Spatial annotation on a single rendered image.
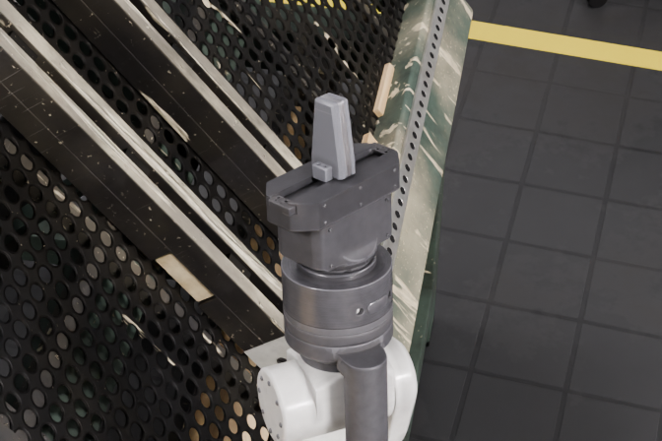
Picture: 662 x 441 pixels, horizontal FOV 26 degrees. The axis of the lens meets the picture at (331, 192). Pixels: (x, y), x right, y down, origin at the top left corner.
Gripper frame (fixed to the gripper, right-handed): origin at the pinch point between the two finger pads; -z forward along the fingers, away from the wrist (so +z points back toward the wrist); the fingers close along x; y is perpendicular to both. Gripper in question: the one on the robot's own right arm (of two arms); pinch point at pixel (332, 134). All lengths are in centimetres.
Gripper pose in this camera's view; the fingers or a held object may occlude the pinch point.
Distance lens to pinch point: 108.1
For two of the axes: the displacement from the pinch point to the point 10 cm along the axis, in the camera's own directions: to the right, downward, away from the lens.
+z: 0.3, 8.9, 4.5
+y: -7.2, -2.9, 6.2
